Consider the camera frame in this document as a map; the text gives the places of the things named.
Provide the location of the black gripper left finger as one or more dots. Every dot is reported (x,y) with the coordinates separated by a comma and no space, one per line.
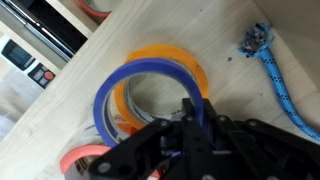
(196,162)

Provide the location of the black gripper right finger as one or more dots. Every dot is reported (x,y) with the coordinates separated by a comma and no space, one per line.
(230,146)

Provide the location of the clear tape red dispenser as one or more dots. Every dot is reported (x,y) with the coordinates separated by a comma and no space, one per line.
(74,163)

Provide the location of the orange tape roll on table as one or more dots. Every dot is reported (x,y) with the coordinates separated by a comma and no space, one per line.
(126,106)

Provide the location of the red tape roll in drawer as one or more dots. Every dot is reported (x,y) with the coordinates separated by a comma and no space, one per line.
(90,7)

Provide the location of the white remote device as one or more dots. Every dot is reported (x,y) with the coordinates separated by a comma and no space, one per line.
(24,62)

